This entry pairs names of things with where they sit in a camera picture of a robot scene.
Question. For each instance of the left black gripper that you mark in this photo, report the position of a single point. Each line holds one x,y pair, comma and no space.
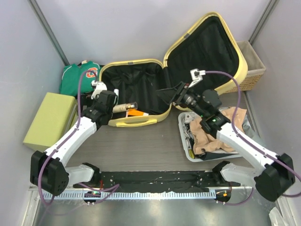
97,97

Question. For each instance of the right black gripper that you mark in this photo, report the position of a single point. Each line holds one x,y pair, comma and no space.
169,95

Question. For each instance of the yellow-green drawer box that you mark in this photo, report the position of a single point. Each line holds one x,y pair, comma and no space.
52,120

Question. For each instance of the yellow hard-shell suitcase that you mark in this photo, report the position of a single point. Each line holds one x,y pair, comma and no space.
208,45

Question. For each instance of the beige sock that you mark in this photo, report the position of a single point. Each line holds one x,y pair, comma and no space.
204,143

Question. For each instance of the white plastic mesh basket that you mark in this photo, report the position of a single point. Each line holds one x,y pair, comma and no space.
187,138

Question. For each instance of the yellow-green shirt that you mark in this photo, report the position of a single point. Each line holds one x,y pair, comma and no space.
191,153

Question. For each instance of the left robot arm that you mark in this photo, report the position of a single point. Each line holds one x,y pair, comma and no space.
48,169

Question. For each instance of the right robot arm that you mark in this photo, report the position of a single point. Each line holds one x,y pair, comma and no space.
271,174

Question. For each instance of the beige cosmetic bottle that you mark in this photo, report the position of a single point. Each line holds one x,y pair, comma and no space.
124,107

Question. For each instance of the green white tube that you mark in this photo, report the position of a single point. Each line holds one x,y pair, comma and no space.
116,91

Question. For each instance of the orange tube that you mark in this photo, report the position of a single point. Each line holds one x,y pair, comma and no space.
132,113

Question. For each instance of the green jersey with G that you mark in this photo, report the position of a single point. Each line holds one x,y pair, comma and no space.
71,75

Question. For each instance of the wicker basket with liner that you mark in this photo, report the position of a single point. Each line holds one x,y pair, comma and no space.
256,68

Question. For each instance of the white crumpled plastic bag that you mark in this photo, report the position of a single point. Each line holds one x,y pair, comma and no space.
276,218

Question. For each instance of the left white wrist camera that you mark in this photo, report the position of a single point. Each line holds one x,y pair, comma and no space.
98,87

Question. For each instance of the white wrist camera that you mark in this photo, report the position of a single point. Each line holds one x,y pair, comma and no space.
196,76
98,87

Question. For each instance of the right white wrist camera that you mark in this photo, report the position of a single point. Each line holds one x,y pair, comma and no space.
196,76

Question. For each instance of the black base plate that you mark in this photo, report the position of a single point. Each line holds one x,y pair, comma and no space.
161,181

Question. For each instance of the white slotted cable duct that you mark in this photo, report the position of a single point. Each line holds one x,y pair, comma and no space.
89,195

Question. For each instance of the aluminium rail frame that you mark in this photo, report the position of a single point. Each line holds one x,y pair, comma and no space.
246,208

